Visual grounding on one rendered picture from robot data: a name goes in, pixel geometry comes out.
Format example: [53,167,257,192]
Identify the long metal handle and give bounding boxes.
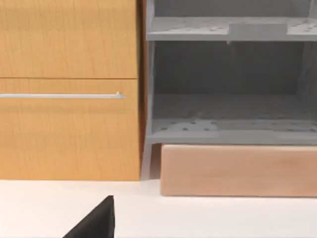
[0,92,126,100]

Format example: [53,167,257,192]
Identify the pale wooden drawer front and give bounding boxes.
[159,143,317,198]

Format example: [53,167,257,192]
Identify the grey pierced drawer inside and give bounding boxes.
[146,93,317,145]

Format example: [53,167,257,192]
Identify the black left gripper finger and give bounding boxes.
[62,195,116,238]

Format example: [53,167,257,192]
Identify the plain wooden drawer front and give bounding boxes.
[0,0,139,79]

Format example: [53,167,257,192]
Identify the grey pierced shelf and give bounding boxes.
[146,16,317,42]

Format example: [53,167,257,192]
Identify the wooden drawer front with handle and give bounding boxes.
[0,78,141,181]

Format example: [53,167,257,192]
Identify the wooden cupboard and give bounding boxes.
[0,0,317,182]

